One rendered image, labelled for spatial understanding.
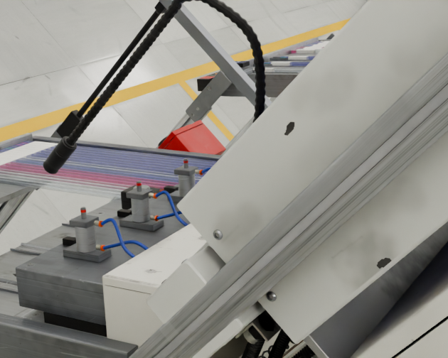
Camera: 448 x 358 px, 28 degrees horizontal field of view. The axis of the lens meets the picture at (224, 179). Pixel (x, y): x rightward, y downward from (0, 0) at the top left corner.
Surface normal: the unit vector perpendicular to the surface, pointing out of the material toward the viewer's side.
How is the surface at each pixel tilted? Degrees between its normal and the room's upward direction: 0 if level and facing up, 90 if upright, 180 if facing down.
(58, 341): 90
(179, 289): 90
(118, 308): 90
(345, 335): 0
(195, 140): 0
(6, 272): 44
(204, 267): 0
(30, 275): 90
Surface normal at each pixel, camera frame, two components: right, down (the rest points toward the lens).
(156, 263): -0.04, -0.96
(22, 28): 0.58, -0.62
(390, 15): -0.48, 0.26
